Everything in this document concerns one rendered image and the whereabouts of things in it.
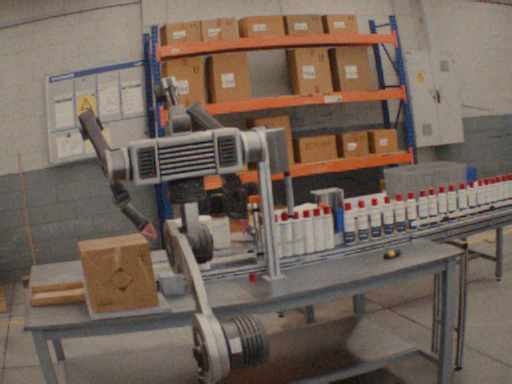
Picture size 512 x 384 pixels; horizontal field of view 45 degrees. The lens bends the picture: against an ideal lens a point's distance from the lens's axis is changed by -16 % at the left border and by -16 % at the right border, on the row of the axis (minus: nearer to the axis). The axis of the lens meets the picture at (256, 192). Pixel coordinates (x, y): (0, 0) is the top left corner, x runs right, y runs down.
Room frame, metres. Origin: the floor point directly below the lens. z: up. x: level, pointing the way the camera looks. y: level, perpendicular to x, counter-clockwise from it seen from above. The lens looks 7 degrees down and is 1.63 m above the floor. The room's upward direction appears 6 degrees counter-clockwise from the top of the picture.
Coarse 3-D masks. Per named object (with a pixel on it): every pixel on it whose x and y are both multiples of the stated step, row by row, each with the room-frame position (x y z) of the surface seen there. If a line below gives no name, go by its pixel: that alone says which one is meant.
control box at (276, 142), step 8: (272, 136) 3.11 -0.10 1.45; (280, 136) 3.18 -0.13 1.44; (272, 144) 3.12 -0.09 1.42; (280, 144) 3.17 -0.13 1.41; (272, 152) 3.12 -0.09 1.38; (280, 152) 3.16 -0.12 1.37; (272, 160) 3.12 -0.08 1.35; (280, 160) 3.15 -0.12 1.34; (272, 168) 3.12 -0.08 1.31; (280, 168) 3.14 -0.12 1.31; (288, 168) 3.25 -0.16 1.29
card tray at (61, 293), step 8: (32, 288) 3.07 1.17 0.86; (40, 288) 3.09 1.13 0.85; (48, 288) 3.10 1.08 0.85; (56, 288) 3.11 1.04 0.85; (64, 288) 3.12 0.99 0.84; (72, 288) 3.14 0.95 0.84; (80, 288) 3.14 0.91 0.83; (32, 296) 2.99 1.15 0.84; (40, 296) 3.00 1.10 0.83; (48, 296) 3.00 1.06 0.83; (56, 296) 2.87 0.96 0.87; (64, 296) 2.88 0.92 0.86; (72, 296) 2.89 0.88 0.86; (80, 296) 2.90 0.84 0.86; (32, 304) 2.83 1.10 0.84; (40, 304) 2.84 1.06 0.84; (48, 304) 2.85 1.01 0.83; (56, 304) 2.86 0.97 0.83
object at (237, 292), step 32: (160, 256) 3.81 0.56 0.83; (416, 256) 3.13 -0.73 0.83; (448, 256) 3.03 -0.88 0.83; (224, 288) 3.01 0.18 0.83; (256, 288) 2.96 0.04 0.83; (288, 288) 2.90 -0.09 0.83; (320, 288) 2.85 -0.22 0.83; (32, 320) 2.60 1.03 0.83; (64, 320) 2.60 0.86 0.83; (96, 320) 2.60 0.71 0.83; (128, 320) 2.63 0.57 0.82
